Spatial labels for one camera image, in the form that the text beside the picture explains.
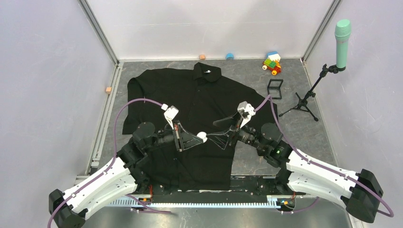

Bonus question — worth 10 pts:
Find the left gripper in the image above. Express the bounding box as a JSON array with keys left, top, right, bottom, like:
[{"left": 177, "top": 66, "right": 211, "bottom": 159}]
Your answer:
[{"left": 144, "top": 120, "right": 203, "bottom": 152}]

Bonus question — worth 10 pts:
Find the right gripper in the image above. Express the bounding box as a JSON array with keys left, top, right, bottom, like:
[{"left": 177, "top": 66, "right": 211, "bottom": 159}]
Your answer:
[{"left": 206, "top": 111, "right": 268, "bottom": 152}]

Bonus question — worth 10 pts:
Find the round silver brooch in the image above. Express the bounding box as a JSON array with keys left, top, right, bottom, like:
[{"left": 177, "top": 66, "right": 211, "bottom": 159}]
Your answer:
[{"left": 196, "top": 132, "right": 208, "bottom": 143}]

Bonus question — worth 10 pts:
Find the black shirt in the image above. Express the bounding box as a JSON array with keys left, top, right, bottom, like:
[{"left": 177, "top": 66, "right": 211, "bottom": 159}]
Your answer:
[{"left": 122, "top": 63, "right": 278, "bottom": 190}]

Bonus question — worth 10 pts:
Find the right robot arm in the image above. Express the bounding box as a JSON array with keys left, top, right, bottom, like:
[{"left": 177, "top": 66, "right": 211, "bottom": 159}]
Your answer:
[{"left": 207, "top": 113, "right": 384, "bottom": 223}]

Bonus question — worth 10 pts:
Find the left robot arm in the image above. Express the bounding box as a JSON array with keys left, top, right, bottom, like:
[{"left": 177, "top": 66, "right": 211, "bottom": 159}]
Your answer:
[{"left": 48, "top": 121, "right": 207, "bottom": 228}]

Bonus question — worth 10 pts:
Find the black brooch display box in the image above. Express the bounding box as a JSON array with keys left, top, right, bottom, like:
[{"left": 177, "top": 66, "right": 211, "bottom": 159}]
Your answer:
[{"left": 267, "top": 79, "right": 284, "bottom": 100}]

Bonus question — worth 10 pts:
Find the blue cap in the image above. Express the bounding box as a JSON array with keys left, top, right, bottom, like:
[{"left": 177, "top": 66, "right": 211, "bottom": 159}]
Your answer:
[{"left": 225, "top": 53, "right": 234, "bottom": 60}]

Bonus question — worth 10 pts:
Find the black tripod microphone stand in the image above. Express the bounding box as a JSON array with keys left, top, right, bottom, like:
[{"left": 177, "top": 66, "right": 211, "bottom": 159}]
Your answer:
[{"left": 278, "top": 64, "right": 346, "bottom": 122}]

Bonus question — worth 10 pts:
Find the colourful toy block car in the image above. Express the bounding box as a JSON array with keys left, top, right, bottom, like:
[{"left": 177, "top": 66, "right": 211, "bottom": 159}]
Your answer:
[{"left": 262, "top": 51, "right": 281, "bottom": 76}]

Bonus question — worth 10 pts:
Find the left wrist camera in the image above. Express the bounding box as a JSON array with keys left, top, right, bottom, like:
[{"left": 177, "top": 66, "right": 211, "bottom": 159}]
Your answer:
[{"left": 164, "top": 105, "right": 179, "bottom": 129}]

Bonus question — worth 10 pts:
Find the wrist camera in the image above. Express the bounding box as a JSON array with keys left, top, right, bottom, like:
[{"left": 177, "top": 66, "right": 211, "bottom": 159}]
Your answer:
[
  {"left": 164, "top": 105, "right": 179, "bottom": 129},
  {"left": 237, "top": 101, "right": 256, "bottom": 128}
]

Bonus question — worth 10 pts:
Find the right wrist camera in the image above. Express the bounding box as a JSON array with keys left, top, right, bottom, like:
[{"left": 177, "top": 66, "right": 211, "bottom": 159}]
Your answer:
[{"left": 237, "top": 101, "right": 256, "bottom": 128}]

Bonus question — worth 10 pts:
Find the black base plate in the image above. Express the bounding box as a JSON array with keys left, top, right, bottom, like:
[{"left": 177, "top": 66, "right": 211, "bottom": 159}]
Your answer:
[{"left": 124, "top": 175, "right": 305, "bottom": 204}]

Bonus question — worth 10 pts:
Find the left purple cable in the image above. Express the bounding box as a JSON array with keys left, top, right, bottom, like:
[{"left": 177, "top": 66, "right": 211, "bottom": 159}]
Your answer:
[{"left": 47, "top": 98, "right": 174, "bottom": 228}]

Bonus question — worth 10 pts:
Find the white toothed rail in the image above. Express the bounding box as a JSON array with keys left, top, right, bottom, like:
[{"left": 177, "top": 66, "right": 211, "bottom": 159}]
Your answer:
[{"left": 107, "top": 197, "right": 281, "bottom": 209}]

